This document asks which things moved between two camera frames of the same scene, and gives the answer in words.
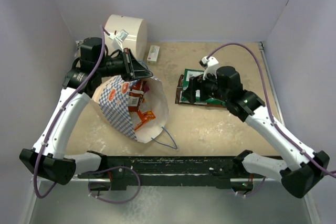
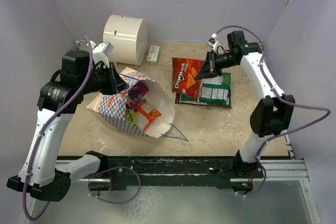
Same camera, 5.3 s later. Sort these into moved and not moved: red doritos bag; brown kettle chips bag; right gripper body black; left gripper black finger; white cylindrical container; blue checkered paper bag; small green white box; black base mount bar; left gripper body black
Moved: left gripper black finger; blue checkered paper bag; right gripper body black; left gripper body black; red doritos bag
Not moved: brown kettle chips bag; small green white box; white cylindrical container; black base mount bar
